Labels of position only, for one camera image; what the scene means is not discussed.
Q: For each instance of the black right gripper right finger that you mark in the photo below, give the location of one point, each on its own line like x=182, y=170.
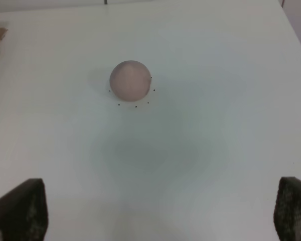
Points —
x=287, y=211

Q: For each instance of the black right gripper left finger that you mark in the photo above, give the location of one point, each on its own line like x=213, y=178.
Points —
x=24, y=212

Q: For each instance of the pink peach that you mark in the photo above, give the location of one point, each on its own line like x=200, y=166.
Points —
x=130, y=81

